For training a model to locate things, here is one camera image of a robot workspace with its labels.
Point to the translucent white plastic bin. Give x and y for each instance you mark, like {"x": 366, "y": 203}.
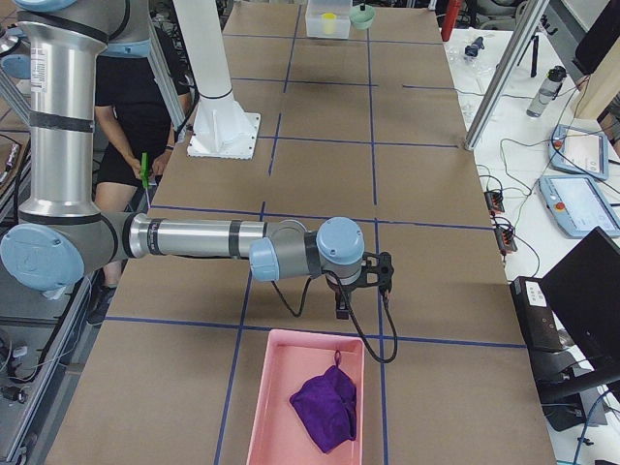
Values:
{"x": 313, "y": 23}

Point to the black monitor with stand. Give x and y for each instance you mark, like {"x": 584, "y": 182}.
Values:
{"x": 582, "y": 291}

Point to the yellow plastic cup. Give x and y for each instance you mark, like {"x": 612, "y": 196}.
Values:
{"x": 329, "y": 20}

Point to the pink plastic tray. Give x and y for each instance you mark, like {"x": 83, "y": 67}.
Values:
{"x": 291, "y": 359}

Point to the grey aluminium post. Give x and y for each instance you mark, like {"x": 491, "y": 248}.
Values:
{"x": 517, "y": 44}

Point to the far blue teach pendant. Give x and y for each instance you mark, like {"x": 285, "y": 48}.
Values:
{"x": 576, "y": 150}

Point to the purple microfiber cloth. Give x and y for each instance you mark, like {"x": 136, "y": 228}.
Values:
{"x": 327, "y": 407}

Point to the near blue teach pendant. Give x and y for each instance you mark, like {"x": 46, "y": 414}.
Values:
{"x": 578, "y": 205}

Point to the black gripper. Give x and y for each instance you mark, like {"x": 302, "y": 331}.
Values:
{"x": 336, "y": 291}

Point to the mint green bowl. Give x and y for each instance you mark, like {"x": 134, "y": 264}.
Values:
{"x": 362, "y": 20}

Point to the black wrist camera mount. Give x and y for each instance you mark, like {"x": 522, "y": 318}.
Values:
{"x": 376, "y": 271}

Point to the clear water bottle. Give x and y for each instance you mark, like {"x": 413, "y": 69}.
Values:
{"x": 548, "y": 91}

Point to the person in black clothes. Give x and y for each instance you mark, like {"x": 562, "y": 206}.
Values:
{"x": 132, "y": 113}

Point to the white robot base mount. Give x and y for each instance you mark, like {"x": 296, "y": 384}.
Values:
{"x": 221, "y": 128}

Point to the blue teach pendant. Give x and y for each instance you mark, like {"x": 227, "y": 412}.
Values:
{"x": 578, "y": 205}
{"x": 576, "y": 150}

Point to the green handheld tool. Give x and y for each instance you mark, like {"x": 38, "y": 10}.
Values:
{"x": 144, "y": 172}

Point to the red fire extinguisher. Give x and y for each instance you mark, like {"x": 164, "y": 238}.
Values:
{"x": 450, "y": 17}

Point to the folded blue umbrella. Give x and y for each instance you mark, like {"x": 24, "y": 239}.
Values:
{"x": 473, "y": 49}

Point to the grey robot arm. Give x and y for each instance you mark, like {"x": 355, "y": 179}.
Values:
{"x": 61, "y": 234}

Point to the black equipment box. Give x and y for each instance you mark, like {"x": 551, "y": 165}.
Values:
{"x": 535, "y": 316}

